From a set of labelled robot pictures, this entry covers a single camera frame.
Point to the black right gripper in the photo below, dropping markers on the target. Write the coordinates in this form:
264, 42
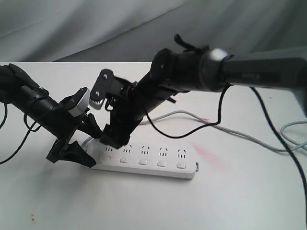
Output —
121, 100

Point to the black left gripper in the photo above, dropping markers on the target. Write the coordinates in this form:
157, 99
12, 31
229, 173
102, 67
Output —
56, 119

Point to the white power strip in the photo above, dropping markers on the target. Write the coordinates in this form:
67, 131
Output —
144, 158

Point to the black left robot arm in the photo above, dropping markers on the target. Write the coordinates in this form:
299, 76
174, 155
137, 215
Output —
18, 89

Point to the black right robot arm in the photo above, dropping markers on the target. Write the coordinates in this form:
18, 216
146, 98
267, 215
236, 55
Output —
195, 69

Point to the white backdrop cloth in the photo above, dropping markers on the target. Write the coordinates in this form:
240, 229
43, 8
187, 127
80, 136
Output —
135, 30

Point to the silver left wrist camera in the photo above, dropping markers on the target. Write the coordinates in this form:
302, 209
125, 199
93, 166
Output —
78, 102

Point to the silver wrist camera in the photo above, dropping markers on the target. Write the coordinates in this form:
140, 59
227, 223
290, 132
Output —
96, 102
78, 102

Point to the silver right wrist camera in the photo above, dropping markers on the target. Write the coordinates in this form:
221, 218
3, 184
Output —
96, 102

